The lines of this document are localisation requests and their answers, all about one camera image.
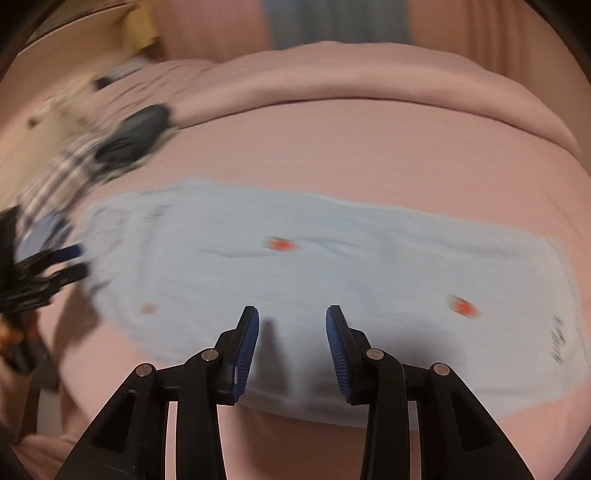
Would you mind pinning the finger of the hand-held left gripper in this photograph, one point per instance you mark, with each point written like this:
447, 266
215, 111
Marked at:
60, 254
69, 273

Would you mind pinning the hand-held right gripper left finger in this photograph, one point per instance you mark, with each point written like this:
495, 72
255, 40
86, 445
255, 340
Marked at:
247, 355

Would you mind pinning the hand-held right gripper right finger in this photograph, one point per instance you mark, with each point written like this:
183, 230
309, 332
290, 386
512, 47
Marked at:
334, 355

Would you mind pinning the light blue pants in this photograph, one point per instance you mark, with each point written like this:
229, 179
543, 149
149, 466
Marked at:
323, 277

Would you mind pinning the blue striped cloth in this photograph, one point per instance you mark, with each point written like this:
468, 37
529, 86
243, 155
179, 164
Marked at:
48, 233

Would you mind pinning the plaid cloth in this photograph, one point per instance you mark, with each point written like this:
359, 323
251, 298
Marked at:
60, 175

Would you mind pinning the dark folded clothing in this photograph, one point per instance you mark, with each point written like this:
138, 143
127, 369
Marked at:
134, 134

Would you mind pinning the pink bed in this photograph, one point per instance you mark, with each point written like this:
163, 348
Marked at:
369, 152

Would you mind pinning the yellow hanging cloth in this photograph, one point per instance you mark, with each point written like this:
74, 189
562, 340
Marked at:
141, 27

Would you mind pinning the pink curtain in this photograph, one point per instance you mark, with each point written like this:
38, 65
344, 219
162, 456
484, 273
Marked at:
212, 27
461, 27

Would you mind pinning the pink duvet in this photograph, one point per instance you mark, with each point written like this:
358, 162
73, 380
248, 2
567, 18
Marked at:
346, 74

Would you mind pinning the blue curtain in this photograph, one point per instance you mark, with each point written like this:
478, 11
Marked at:
332, 21

